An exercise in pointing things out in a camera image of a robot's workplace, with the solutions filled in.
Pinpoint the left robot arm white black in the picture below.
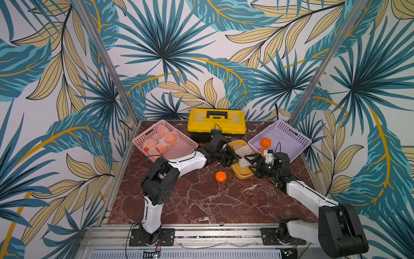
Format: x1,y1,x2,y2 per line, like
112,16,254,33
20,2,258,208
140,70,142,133
141,134,241,235

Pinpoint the left aluminium frame post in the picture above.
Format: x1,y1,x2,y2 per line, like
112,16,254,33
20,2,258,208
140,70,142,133
73,0,139,124

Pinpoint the right aluminium frame post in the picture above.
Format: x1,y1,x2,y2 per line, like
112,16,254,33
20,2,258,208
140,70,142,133
288,0,368,126

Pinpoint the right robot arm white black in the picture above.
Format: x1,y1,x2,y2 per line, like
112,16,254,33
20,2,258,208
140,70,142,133
244,151,369,259

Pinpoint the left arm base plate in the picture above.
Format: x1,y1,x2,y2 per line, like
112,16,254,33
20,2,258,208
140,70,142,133
129,228,175,247

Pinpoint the purple plastic basket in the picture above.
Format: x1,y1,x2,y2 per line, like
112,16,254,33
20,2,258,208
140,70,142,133
248,119,312,162

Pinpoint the front aluminium rail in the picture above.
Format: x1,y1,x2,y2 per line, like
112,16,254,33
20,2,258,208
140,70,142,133
76,223,328,259

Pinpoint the pink plastic basket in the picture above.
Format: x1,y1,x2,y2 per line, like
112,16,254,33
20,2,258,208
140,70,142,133
133,120,198,162

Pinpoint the aluminium frame post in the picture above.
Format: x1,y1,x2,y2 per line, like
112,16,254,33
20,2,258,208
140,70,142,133
288,0,368,126
73,0,139,124

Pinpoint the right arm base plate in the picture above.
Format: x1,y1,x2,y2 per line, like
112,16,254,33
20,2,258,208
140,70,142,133
260,227,307,246

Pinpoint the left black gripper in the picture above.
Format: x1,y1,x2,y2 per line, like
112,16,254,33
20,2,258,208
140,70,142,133
215,145,243,168

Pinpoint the yellow oval tray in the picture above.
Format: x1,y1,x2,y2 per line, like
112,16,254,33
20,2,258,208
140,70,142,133
229,139,254,180

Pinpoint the yellow black toolbox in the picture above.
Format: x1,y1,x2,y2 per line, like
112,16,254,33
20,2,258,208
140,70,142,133
187,109,246,142

